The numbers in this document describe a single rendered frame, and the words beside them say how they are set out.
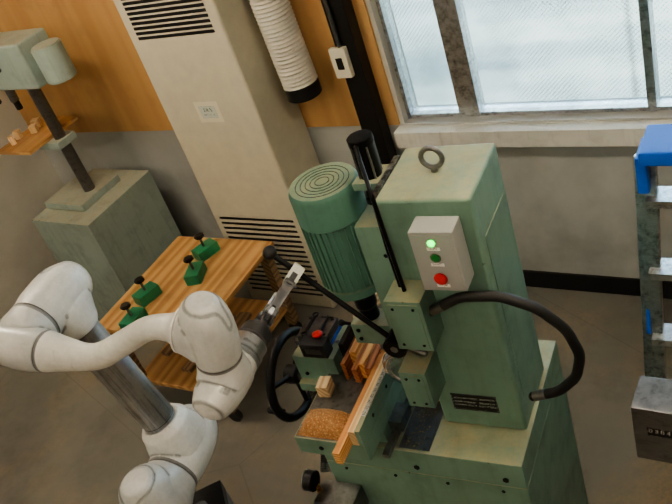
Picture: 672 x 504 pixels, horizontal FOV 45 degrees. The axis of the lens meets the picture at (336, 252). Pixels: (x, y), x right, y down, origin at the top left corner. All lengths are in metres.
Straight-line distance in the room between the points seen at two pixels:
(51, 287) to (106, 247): 2.09
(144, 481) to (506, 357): 1.01
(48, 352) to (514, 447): 1.15
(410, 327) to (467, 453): 0.43
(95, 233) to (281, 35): 1.44
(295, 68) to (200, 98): 0.46
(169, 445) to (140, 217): 2.15
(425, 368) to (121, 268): 2.56
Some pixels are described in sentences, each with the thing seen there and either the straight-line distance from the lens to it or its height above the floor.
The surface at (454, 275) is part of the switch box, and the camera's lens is 1.75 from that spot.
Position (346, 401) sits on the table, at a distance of 2.23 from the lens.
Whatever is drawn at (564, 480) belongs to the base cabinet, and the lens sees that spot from 2.56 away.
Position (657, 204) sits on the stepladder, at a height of 0.98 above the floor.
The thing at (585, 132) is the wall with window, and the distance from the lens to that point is 3.19.
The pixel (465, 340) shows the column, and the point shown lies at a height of 1.11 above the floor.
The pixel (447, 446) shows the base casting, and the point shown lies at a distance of 2.18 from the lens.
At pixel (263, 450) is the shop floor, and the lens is 3.51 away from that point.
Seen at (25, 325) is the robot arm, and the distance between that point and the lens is 2.07.
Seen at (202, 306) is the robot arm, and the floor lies 1.53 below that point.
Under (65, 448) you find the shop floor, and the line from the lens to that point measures 4.09.
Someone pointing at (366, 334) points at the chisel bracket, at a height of 1.04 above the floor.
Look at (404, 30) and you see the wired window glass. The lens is 3.38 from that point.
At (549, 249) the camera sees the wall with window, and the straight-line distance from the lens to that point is 3.65.
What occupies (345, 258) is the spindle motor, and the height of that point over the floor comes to 1.33.
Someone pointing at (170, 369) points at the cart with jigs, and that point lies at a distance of 3.83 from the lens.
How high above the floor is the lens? 2.43
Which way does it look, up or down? 34 degrees down
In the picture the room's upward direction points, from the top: 21 degrees counter-clockwise
